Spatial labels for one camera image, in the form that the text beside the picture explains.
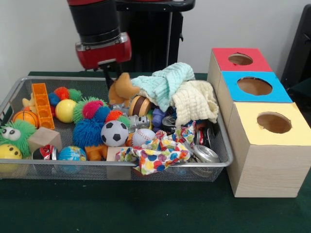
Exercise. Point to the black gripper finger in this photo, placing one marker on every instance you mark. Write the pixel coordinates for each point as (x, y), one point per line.
(118, 70)
(108, 76)

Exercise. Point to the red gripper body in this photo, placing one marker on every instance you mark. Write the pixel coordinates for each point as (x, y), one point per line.
(104, 54)

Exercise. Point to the brown teddy bear plush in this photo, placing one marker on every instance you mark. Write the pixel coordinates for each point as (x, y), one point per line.
(122, 89)

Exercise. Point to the multicolour spiky caterpillar toy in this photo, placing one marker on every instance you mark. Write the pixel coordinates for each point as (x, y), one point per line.
(94, 109)

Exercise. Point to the light blue waffle cloth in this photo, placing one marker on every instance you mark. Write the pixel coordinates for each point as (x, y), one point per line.
(167, 85)

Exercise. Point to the orange plastic tray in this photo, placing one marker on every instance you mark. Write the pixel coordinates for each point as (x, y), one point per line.
(43, 106)

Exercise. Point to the cream waffle cloth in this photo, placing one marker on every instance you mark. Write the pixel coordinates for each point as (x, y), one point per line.
(194, 102)

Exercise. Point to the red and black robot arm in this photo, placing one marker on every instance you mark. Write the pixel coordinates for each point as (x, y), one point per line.
(97, 21)

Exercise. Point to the clear mesh bin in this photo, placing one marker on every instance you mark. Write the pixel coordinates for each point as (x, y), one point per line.
(194, 173)

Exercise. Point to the wooden box with three holes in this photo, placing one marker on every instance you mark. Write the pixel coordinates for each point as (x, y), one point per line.
(267, 170)

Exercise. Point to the plain yellow ball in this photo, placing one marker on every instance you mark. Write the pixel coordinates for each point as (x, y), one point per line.
(65, 110)

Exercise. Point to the black and white soccer ball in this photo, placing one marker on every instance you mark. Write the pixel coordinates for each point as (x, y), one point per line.
(114, 133)

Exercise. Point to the large blue spiky ball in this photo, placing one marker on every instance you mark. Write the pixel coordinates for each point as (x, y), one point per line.
(87, 133)

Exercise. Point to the white baseball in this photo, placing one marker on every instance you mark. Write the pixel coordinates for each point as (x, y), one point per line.
(143, 137)

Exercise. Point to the colourful spotted cloth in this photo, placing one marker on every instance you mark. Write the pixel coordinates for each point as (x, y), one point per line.
(155, 157)

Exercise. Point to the green googly-eyed puffer ball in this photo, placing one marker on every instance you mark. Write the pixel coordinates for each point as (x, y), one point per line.
(14, 136)

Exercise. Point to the dark green table cloth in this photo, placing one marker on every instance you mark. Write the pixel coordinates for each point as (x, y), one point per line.
(121, 206)

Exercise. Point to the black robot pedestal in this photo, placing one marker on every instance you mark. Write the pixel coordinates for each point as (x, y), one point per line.
(155, 48)

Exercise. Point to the black furniture frame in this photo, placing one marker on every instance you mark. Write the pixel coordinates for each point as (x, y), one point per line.
(298, 48)

